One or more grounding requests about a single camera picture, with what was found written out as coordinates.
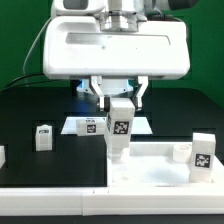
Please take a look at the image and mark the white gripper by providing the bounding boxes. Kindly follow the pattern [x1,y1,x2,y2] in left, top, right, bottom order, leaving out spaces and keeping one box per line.
[43,16,190,112]

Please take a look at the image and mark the white base sheet with tag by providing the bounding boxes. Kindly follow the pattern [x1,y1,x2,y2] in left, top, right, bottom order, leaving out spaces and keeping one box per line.
[61,117,152,135]

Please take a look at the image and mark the white fence bar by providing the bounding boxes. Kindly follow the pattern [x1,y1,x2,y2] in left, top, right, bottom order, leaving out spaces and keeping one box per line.
[0,186,224,216]
[213,157,224,185]

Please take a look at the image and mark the white left fence stub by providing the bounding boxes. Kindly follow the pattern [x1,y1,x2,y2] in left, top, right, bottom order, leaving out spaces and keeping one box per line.
[0,146,6,169]

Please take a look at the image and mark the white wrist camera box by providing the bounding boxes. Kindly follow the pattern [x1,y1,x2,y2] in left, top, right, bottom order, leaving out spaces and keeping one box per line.
[51,0,106,17]

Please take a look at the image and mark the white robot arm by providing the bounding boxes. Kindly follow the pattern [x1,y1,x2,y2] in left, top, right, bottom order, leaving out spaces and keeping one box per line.
[43,0,200,110]

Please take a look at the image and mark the black cable upper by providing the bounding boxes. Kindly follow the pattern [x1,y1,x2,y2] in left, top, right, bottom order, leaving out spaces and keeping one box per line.
[4,73,46,89]

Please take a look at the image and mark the black cable lower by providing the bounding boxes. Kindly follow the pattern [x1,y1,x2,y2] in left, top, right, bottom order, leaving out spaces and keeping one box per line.
[0,79,61,94]

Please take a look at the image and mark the white right fence bar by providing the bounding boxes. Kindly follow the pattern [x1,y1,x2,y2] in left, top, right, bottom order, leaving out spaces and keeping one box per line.
[213,157,224,185]

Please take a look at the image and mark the white front fence bar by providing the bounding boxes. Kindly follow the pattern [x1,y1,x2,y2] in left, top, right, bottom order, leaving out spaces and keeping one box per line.
[0,186,224,216]

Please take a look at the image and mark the black cable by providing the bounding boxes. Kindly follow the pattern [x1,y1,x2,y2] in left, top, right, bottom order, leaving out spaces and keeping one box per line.
[0,79,61,94]
[4,73,46,89]

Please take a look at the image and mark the grey camera cable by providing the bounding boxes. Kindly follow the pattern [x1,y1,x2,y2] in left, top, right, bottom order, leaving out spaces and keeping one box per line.
[21,26,49,88]

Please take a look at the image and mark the white square table top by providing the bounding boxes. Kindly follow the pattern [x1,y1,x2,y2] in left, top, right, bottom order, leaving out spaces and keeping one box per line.
[107,142,221,188]

